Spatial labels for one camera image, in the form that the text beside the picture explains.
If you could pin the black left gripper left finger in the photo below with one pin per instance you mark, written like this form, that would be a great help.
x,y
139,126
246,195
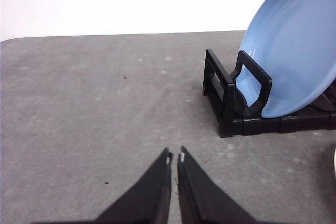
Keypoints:
x,y
146,202

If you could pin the black plastic dish rack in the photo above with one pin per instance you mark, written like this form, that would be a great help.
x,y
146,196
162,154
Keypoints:
x,y
236,118

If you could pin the blue plate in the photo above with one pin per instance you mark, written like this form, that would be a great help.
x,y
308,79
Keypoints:
x,y
293,44

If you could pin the white plate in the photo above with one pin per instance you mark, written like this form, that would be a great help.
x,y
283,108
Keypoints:
x,y
335,162

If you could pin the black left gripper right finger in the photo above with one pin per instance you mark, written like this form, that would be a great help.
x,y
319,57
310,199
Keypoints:
x,y
202,200

